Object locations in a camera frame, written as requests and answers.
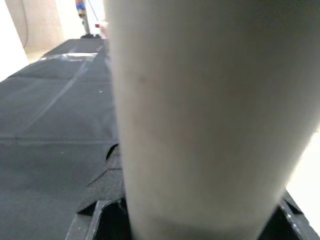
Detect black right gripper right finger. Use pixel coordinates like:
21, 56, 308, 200
257, 187, 320, 240

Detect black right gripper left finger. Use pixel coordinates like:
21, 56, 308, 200
66, 143, 131, 240

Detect white plastic table leg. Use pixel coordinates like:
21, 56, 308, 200
103, 0, 320, 240

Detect black tablecloth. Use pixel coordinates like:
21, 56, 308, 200
0, 38, 121, 240

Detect black floor mop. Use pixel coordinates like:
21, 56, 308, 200
74, 0, 102, 40

